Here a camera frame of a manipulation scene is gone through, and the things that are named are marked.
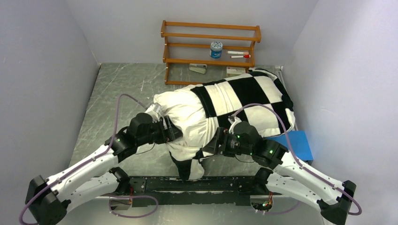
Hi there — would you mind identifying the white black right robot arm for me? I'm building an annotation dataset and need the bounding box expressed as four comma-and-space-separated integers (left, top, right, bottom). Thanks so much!
202, 121, 356, 225

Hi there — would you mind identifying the wooden shelf rack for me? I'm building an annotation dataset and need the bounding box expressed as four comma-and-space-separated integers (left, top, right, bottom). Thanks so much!
161, 20, 262, 85

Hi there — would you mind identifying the black white checkered pillowcase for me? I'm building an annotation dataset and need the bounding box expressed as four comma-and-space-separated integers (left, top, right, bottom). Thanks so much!
169, 68, 295, 180

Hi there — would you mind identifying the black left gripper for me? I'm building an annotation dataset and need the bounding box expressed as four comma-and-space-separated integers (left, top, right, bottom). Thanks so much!
137, 115, 184, 146

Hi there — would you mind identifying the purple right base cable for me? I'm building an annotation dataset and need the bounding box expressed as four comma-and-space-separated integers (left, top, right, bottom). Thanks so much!
250, 192, 302, 216

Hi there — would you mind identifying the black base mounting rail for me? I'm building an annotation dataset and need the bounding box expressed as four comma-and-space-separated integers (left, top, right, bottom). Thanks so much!
111, 176, 270, 207

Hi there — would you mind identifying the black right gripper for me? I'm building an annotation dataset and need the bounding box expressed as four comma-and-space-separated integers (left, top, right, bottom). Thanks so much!
202, 127, 254, 157

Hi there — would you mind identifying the blue foam block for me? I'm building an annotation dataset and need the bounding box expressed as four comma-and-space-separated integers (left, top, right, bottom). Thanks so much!
273, 130, 314, 162

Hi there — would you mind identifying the white marker pen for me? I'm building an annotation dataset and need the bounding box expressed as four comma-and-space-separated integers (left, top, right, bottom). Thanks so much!
227, 51, 249, 55

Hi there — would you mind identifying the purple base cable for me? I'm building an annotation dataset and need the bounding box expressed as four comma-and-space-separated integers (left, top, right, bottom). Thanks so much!
250, 192, 302, 216
104, 194, 159, 219

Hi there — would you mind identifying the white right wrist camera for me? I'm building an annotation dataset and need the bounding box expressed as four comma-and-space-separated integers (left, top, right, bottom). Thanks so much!
228, 115, 242, 134

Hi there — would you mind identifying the blue white round jar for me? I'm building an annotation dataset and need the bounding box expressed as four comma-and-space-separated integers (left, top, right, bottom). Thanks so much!
209, 41, 223, 59

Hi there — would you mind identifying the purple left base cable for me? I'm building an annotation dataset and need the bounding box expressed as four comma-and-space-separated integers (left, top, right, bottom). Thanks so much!
104, 194, 159, 219

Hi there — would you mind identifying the red capped marker pen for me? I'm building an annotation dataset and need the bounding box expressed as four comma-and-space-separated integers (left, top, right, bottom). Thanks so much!
230, 54, 251, 59

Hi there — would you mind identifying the small white red box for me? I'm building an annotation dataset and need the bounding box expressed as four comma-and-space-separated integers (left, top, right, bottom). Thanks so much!
226, 67, 246, 77

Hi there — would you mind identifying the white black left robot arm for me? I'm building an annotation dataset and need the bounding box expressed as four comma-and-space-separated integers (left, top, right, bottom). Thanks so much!
19, 112, 183, 225

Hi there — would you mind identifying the white pillow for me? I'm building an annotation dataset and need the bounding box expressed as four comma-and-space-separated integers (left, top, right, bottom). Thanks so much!
153, 85, 216, 161

